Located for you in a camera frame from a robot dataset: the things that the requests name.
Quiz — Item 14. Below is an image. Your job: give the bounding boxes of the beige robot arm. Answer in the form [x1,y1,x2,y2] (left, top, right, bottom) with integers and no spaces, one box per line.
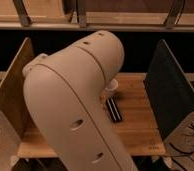
[23,31,138,171]

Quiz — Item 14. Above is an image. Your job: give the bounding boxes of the black cables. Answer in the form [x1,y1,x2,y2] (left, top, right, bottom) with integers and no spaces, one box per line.
[169,111,194,171]

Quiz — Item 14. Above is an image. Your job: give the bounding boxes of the black striped rectangular block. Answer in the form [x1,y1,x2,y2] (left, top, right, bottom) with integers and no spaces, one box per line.
[106,98,122,123]

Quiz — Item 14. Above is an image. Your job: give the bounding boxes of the wooden shelf with brackets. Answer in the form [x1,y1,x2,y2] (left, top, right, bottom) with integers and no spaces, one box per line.
[0,0,194,32]

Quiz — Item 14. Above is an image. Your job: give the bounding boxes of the right dark side panel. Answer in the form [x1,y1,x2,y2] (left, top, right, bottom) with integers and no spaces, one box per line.
[144,39,194,140]

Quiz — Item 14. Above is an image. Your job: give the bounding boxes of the left wooden side panel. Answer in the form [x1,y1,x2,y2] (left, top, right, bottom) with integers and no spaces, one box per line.
[0,37,34,141]

